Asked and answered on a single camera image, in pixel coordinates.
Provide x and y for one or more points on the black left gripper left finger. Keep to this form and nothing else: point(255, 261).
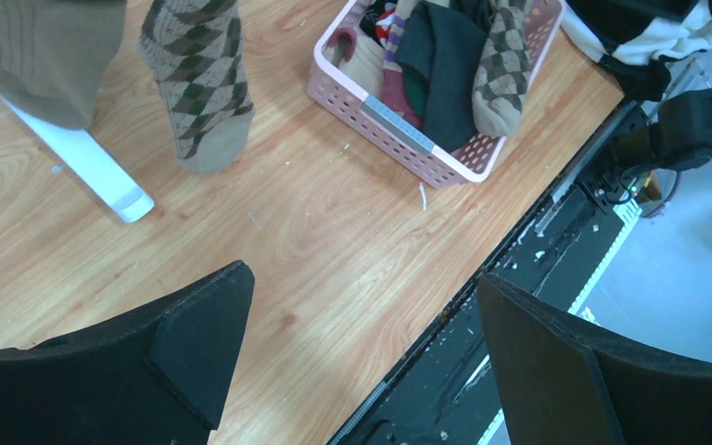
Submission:
point(157, 374)

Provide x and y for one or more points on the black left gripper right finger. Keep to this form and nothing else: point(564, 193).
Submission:
point(564, 380)

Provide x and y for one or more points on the brown argyle sock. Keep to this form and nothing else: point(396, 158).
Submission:
point(501, 81)
point(195, 50)

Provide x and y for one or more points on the beige purple striped sock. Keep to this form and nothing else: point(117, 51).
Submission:
point(357, 56)
point(392, 92)

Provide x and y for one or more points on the dark green sock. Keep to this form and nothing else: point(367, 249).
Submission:
point(416, 87)

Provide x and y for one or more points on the black sock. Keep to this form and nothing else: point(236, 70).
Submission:
point(441, 48)

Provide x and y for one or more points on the pink plastic basket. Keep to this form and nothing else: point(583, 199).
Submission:
point(368, 116)

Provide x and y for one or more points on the white metal drying rack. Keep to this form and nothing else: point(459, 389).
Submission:
point(81, 153)

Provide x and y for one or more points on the tan sock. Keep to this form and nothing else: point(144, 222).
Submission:
point(54, 55)

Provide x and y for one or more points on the black white checkered blanket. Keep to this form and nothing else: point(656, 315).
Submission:
point(635, 41)

